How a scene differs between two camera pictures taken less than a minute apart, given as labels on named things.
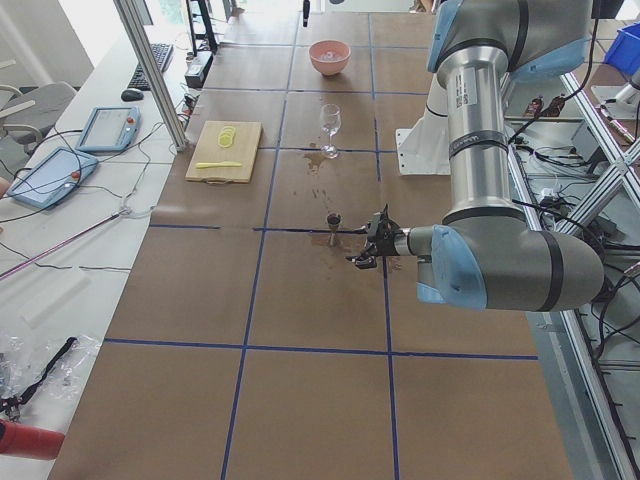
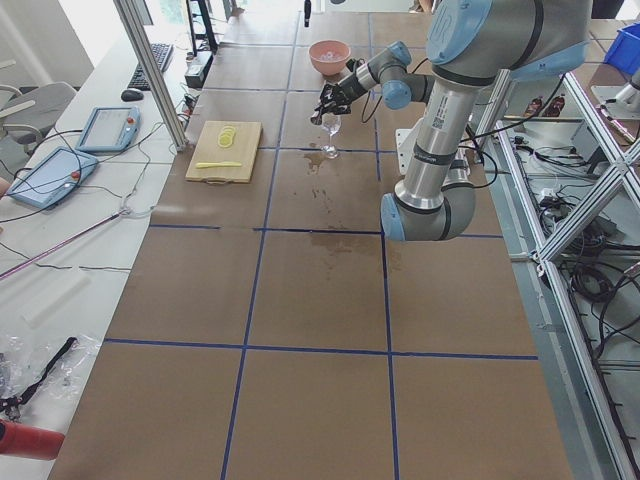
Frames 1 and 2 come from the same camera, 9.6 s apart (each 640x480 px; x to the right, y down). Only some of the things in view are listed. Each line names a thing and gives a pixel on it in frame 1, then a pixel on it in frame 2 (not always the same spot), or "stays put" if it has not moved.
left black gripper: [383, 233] -> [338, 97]
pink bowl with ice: [329, 57] stays put
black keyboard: [162, 53] stays put
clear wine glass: [330, 117] stays put
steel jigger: [333, 219] -> [316, 118]
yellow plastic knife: [218, 164] stays put
